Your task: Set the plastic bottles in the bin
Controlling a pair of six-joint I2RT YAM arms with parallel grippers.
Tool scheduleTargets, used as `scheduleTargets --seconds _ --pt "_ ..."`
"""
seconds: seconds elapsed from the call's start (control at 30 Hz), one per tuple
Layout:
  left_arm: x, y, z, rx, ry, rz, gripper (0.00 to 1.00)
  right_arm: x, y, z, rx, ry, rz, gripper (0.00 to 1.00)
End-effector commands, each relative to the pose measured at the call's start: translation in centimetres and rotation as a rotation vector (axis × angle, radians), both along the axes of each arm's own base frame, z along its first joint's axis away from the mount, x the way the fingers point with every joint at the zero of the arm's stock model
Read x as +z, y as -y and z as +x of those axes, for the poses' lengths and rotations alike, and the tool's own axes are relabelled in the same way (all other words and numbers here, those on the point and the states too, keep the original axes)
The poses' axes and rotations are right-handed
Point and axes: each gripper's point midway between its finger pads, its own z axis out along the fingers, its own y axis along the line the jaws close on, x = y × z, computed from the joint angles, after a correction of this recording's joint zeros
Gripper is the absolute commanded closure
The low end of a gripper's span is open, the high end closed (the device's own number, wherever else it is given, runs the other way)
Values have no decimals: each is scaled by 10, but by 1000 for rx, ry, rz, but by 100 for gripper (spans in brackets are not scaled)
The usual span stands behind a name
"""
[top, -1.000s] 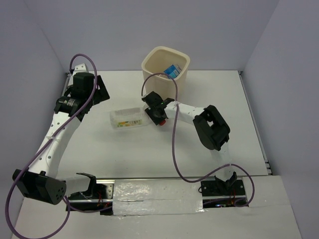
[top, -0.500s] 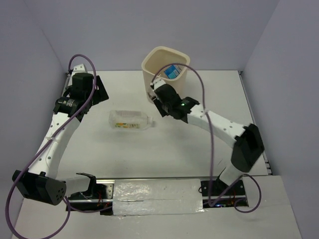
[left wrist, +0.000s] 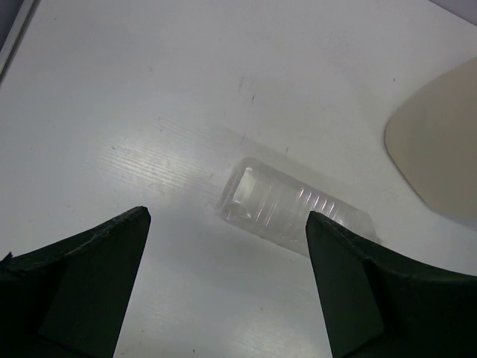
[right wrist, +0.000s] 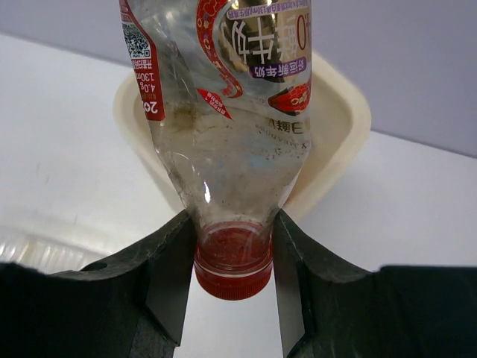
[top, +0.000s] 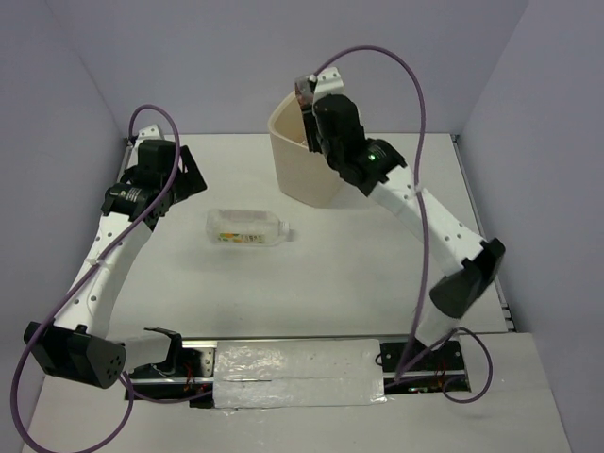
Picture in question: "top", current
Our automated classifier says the red cap clear bottle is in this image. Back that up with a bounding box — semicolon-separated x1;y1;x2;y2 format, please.
294;74;317;111

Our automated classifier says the square clear juice bottle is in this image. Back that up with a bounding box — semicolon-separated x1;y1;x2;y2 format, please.
206;209;294;246

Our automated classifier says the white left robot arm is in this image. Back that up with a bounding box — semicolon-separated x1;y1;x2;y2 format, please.
32;139;207;389

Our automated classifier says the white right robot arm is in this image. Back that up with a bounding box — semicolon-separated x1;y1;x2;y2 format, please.
311;94;506;369

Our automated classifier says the beige plastic bin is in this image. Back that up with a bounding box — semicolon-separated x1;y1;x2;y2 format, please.
267;92;344;208

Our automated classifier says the white foil cover sheet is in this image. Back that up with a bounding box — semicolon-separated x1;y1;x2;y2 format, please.
213;339;386;409

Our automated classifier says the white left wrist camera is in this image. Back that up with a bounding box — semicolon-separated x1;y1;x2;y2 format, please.
136;125;162;141

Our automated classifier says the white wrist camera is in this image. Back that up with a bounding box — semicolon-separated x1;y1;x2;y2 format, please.
311;66;344;102
136;125;162;141

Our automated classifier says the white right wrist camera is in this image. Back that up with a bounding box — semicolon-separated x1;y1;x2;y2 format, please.
311;66;344;102

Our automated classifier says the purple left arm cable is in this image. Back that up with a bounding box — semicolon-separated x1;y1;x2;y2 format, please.
9;106;218;452

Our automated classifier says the aluminium table edge rail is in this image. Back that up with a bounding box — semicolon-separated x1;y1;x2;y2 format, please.
449;133;517;334

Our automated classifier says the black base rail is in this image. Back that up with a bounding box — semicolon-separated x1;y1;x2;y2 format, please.
129;336;471;409

